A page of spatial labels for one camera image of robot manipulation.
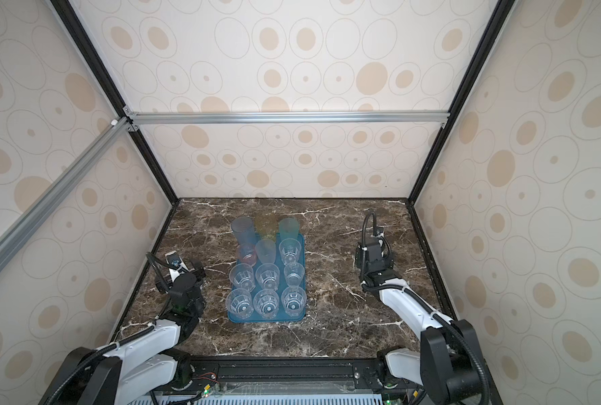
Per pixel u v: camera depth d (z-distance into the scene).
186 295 0.63
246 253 0.98
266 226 1.00
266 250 0.97
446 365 0.41
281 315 0.84
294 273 0.94
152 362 0.58
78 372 0.41
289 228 1.01
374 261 0.66
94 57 0.76
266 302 0.87
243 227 0.95
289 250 0.97
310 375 0.76
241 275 0.91
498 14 0.69
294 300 0.89
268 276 0.92
